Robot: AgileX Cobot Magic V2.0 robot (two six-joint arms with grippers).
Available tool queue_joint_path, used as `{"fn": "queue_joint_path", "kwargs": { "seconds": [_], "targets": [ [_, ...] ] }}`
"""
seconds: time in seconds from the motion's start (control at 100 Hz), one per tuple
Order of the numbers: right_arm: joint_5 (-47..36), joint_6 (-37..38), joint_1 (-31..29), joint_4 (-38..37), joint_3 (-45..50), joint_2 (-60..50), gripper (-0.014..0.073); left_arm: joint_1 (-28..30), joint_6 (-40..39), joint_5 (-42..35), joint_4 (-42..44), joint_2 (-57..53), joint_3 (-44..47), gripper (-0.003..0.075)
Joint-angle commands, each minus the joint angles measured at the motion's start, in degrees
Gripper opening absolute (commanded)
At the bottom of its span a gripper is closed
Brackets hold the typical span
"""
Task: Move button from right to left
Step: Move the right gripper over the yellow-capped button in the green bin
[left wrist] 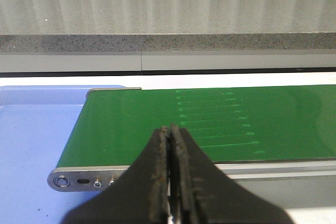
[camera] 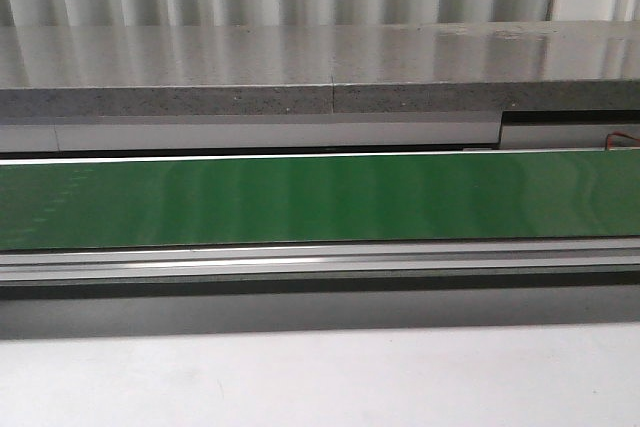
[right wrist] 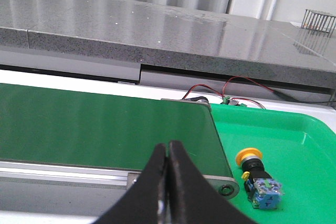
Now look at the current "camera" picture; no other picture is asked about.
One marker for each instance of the white panel under shelf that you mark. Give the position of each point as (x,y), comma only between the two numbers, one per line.
(435,130)

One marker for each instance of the green conveyor belt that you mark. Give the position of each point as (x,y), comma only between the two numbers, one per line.
(115,203)

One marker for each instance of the grey stone shelf slab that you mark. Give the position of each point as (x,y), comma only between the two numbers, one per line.
(157,71)

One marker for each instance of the aluminium conveyor front rail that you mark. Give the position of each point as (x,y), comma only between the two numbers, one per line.
(423,257)

